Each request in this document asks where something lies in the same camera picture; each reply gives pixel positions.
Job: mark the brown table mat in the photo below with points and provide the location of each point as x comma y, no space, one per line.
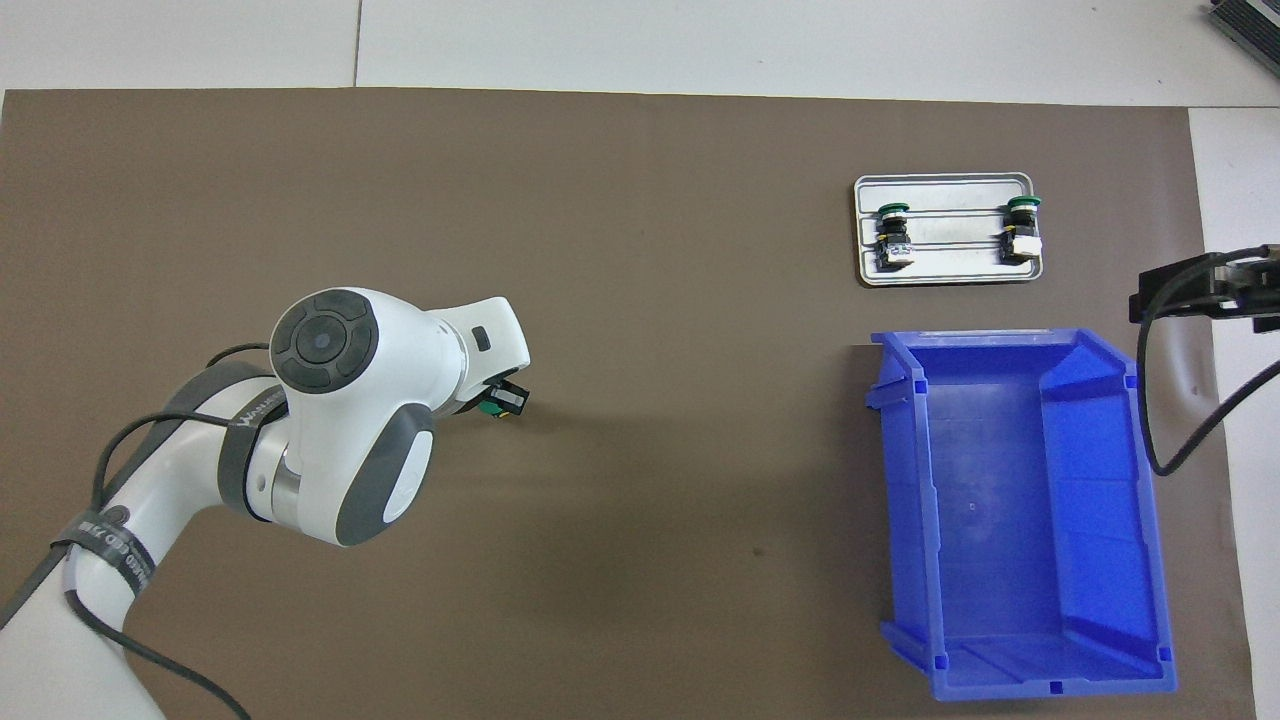
650,250

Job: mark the grey metal tray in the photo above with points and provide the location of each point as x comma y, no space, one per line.
950,265

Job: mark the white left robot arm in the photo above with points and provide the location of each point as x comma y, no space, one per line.
350,400

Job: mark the grey finned device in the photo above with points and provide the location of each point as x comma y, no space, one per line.
1250,22

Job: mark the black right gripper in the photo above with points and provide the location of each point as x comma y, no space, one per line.
1252,295

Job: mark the blue plastic storage bin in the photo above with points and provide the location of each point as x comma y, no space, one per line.
1000,520

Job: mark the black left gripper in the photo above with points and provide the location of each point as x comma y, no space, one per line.
486,397

